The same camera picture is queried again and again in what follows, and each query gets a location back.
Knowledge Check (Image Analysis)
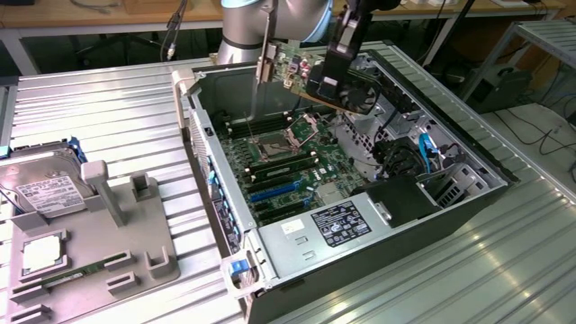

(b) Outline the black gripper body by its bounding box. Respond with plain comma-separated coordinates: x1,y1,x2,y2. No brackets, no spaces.
344,0,402,14

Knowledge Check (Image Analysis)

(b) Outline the graphics card with fan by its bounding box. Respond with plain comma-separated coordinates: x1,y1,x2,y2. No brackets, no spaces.
249,0,384,119

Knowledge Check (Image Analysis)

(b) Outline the metal socket cover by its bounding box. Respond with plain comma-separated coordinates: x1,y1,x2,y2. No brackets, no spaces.
285,113,322,142

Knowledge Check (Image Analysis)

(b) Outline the silver disk bay cage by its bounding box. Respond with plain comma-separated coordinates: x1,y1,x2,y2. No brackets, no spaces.
334,101,428,176

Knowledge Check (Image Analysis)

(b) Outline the black RAM slot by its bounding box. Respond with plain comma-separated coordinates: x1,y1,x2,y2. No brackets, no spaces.
225,113,293,132
228,121,294,140

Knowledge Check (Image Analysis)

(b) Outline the CPU socket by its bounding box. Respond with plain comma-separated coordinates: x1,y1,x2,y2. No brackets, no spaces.
253,131,300,159

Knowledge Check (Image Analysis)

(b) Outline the green motherboard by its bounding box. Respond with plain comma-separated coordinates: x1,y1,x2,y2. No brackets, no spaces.
217,107,374,227

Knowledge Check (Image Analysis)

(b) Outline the black box on floor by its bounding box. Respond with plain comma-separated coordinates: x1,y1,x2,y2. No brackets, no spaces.
466,65,532,114

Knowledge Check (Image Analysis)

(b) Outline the metal slat side table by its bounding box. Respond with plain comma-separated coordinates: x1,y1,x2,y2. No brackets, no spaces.
462,20,576,102

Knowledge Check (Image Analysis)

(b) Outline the labelled RAM stick in slot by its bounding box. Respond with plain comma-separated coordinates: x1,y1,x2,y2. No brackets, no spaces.
250,158,316,180

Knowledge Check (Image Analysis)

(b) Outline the silver chipset heatsink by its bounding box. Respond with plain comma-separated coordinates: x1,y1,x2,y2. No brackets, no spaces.
314,184,350,205

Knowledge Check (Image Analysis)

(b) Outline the blue expansion slot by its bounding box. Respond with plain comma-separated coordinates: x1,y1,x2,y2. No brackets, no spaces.
249,180,302,203

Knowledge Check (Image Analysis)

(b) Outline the black air shroud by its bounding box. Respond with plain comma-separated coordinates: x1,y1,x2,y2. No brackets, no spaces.
364,175,442,230

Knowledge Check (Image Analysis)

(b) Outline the grey power supply unit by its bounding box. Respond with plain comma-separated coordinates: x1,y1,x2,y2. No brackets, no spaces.
256,194,392,284

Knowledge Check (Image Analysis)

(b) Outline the open black PC case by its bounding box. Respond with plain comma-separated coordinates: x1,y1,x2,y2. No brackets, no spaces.
178,49,518,324

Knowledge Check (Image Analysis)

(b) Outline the blue disk carrier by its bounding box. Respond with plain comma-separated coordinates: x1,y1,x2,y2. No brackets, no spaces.
0,136,86,166

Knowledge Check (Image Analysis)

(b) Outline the grey case corner fixture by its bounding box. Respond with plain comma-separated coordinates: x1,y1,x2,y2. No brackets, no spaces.
218,249,266,300

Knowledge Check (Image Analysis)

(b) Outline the silver hard disk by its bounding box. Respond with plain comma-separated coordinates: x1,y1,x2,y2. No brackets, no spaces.
0,148,89,219

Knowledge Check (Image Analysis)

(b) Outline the grey parts rack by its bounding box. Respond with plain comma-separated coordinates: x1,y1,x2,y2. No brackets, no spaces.
6,160,181,324

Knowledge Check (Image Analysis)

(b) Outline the green loose RAM stick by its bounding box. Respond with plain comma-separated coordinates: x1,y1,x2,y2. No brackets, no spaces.
42,252,125,288

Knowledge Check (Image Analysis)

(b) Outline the silver CPU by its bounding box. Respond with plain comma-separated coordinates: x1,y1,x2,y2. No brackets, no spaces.
21,238,64,271

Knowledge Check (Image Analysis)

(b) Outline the black power wire bundle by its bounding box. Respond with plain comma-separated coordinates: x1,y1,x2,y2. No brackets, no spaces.
372,140,426,180

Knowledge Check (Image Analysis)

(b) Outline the blue disk wire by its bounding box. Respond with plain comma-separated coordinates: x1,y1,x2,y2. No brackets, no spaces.
417,133,440,175

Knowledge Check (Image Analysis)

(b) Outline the dangling cable with plug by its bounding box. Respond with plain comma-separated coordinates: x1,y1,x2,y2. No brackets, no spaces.
165,0,189,61

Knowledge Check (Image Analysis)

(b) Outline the black cable on white table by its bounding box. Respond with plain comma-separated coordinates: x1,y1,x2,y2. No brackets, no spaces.
494,111,576,155

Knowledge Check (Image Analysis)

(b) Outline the wooden desk with white frame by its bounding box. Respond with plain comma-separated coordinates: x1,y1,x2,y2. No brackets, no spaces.
0,0,564,77

